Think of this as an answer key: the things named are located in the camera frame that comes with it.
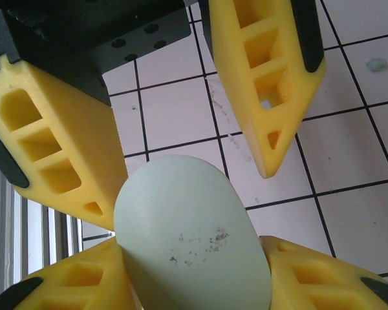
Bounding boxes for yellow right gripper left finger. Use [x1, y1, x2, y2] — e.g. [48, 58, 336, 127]
[0, 238, 143, 310]

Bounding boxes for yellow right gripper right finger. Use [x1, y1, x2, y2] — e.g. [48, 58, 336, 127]
[259, 235, 388, 310]

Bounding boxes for small green earbud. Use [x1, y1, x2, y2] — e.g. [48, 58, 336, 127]
[365, 56, 388, 73]

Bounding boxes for green earbud charging case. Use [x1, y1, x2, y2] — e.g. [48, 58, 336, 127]
[113, 154, 275, 310]

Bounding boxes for long aluminium mounting rail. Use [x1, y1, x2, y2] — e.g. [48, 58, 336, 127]
[0, 154, 84, 295]

